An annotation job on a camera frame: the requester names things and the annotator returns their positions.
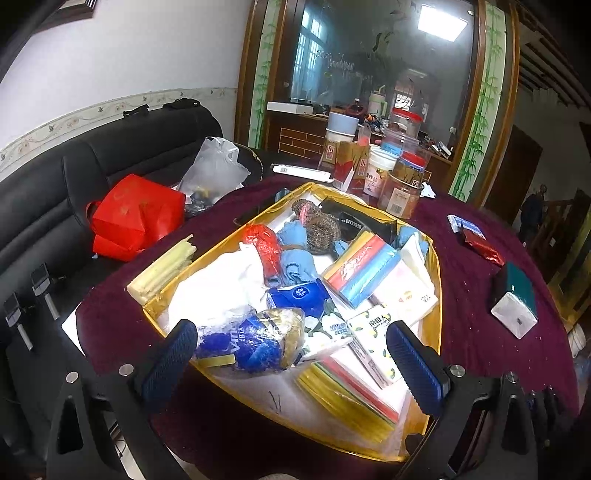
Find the blue cloth with tan band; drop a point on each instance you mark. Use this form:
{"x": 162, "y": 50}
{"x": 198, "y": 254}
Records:
{"x": 295, "y": 270}

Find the red foil packet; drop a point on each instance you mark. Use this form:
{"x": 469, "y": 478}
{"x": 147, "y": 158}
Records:
{"x": 482, "y": 248}

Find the black clamp tool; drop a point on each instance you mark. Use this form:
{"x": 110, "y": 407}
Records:
{"x": 44, "y": 288}
{"x": 18, "y": 318}

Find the white flat box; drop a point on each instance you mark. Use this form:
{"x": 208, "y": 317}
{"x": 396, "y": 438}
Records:
{"x": 288, "y": 107}

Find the multicolour sponge pack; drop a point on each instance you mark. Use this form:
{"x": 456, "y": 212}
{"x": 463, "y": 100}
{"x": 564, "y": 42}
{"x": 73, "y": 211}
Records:
{"x": 364, "y": 272}

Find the black leather sofa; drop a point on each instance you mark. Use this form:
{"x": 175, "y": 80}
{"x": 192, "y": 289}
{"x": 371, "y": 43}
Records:
{"x": 55, "y": 184}

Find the white lid pink jar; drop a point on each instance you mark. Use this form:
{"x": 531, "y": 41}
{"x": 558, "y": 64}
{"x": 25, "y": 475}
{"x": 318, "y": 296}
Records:
{"x": 378, "y": 173}

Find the red paper bag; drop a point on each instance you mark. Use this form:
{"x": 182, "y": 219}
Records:
{"x": 134, "y": 217}

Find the red gold labelled jar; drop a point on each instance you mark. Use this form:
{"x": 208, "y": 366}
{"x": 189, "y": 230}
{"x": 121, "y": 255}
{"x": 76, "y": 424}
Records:
{"x": 358, "y": 168}

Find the small blue microfiber cloth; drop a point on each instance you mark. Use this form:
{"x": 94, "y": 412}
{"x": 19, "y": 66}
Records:
{"x": 405, "y": 236}

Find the pink white tissue pack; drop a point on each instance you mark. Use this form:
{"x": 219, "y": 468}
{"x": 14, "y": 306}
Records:
{"x": 406, "y": 295}

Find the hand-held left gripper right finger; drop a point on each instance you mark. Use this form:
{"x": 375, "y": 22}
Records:
{"x": 415, "y": 369}

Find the white plastic bag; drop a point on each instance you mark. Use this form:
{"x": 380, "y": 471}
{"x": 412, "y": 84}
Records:
{"x": 226, "y": 281}

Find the white paper pack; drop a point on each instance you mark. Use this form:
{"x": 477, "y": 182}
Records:
{"x": 513, "y": 316}

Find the dark green flat box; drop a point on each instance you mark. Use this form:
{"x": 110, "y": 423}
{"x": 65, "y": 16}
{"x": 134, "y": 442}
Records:
{"x": 519, "y": 281}

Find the white long carton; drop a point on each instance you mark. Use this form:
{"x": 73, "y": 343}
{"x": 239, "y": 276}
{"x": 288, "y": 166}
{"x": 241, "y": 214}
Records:
{"x": 300, "y": 172}

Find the gold cardboard box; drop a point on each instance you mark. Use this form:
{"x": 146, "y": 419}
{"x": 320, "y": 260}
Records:
{"x": 277, "y": 401}

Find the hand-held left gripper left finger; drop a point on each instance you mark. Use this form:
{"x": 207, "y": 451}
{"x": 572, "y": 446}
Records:
{"x": 168, "y": 364}

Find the blue white flat packet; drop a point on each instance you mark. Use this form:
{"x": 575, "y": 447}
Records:
{"x": 464, "y": 225}

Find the brown wooden door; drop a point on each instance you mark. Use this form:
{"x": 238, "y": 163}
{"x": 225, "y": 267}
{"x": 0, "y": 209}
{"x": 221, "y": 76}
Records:
{"x": 510, "y": 175}

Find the pale lid red labelled jar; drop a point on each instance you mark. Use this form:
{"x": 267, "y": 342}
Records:
{"x": 341, "y": 131}

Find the white paper leaflets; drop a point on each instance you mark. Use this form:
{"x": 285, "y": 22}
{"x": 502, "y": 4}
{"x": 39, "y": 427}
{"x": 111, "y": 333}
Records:
{"x": 427, "y": 190}

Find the blue white tissue pack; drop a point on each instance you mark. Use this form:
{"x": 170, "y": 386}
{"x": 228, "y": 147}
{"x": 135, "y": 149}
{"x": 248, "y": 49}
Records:
{"x": 295, "y": 297}

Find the black wet wipes packet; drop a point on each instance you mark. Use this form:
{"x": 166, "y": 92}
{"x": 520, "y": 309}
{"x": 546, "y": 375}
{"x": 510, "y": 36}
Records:
{"x": 360, "y": 221}

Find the clear bag of blue scrubbers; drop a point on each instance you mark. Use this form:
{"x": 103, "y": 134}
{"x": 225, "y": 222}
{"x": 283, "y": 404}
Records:
{"x": 258, "y": 344}

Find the white green thermos jug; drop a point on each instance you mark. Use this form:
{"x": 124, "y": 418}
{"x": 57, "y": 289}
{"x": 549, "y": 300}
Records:
{"x": 376, "y": 104}

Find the bamboo painted panel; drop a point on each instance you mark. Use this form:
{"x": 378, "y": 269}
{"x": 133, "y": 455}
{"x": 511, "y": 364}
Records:
{"x": 264, "y": 78}
{"x": 480, "y": 115}

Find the clear plastic bag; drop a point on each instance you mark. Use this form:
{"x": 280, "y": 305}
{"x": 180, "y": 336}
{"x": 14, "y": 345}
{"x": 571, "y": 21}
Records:
{"x": 212, "y": 170}

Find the brown filled plastic jar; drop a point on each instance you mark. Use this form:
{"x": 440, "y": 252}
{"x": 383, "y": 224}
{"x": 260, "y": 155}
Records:
{"x": 404, "y": 189}

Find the white lemon print tissue pack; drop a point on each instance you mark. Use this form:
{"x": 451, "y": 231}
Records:
{"x": 374, "y": 341}

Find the stack of coloured cloths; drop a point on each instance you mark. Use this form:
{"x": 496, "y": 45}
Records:
{"x": 346, "y": 397}

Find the large glass mirror panel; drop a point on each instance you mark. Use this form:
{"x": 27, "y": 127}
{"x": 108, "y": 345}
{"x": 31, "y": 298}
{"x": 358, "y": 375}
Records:
{"x": 360, "y": 55}

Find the steel wool scourer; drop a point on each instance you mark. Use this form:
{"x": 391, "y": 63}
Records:
{"x": 318, "y": 228}

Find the wooden cabinet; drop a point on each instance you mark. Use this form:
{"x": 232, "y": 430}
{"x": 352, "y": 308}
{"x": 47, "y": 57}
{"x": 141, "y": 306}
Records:
{"x": 300, "y": 138}

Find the red plastic wrapper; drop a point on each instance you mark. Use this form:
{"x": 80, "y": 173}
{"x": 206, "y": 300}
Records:
{"x": 263, "y": 244}

